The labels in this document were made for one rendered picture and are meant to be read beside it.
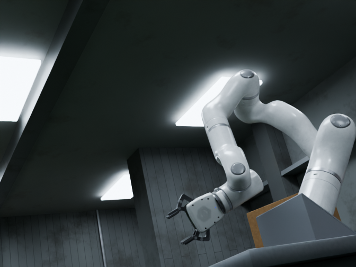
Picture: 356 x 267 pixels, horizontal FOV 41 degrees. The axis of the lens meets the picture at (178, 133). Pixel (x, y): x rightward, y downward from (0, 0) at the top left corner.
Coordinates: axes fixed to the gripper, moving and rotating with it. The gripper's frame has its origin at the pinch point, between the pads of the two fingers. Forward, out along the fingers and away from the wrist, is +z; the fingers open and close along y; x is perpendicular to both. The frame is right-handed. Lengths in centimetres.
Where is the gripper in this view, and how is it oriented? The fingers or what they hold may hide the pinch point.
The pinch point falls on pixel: (177, 229)
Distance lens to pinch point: 151.3
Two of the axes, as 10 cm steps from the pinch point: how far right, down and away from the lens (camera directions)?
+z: -8.4, 4.7, -2.7
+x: -2.4, 1.3, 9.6
